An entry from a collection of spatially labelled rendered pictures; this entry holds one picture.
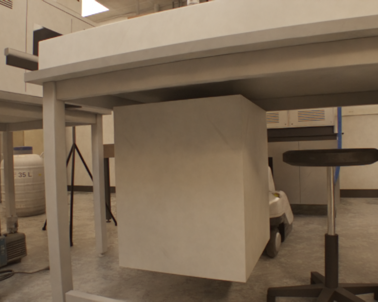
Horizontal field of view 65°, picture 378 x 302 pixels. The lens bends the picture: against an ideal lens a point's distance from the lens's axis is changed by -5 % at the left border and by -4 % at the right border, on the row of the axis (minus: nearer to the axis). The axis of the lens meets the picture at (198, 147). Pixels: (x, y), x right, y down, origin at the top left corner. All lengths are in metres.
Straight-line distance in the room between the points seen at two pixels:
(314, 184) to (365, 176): 1.34
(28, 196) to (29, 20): 2.21
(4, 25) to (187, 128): 0.97
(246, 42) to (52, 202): 0.76
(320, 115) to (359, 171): 1.36
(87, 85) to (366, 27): 0.75
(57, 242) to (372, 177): 3.58
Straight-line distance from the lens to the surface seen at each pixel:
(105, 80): 0.96
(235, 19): 0.79
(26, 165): 3.54
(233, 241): 1.07
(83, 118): 1.87
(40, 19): 1.78
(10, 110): 1.55
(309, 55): 0.77
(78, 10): 2.02
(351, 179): 4.07
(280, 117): 2.92
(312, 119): 2.90
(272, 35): 0.74
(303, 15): 0.76
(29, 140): 5.03
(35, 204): 3.60
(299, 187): 2.85
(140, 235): 1.21
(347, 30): 0.73
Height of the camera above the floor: 0.63
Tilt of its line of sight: level
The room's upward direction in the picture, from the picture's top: 2 degrees counter-clockwise
